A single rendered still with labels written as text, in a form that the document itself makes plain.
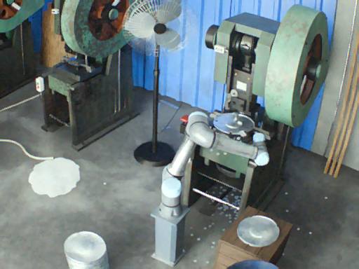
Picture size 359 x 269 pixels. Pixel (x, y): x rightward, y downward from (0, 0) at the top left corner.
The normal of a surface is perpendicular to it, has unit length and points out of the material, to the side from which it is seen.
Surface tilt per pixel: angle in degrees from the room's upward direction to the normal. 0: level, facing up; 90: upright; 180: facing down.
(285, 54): 65
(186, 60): 90
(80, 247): 0
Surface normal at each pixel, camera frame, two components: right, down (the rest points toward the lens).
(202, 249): 0.05, -0.84
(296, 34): -0.37, -0.27
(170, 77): -0.56, 0.42
